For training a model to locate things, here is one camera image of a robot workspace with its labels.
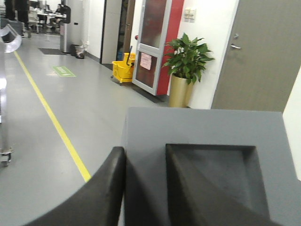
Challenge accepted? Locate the black trash bin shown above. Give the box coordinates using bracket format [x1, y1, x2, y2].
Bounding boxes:
[70, 44, 85, 59]

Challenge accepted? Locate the green potted plant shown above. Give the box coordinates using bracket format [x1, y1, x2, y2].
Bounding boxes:
[162, 33, 214, 84]

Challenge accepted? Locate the gray door with handle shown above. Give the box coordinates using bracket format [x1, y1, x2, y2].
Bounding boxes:
[212, 0, 301, 112]

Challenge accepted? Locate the steel cart with caster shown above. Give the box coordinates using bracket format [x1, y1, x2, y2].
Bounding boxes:
[0, 24, 22, 167]

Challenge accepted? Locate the red glass fire cabinet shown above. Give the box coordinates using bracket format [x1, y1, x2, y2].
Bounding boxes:
[133, 0, 184, 96]

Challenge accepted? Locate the gold plant pot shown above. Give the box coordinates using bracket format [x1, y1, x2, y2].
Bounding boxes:
[169, 75, 194, 108]

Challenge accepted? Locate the gray square foam base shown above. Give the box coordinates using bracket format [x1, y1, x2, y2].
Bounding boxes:
[122, 107, 301, 226]

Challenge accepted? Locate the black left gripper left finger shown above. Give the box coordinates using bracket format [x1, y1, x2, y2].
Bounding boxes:
[28, 146, 125, 226]

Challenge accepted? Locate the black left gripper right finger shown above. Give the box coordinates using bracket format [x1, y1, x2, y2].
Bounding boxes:
[166, 144, 288, 226]

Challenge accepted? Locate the white wall switch panel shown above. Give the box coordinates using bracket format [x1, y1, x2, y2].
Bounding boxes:
[183, 8, 197, 23]

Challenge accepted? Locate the yellow mop bucket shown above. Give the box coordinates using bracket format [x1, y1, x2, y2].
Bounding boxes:
[111, 46, 135, 84]

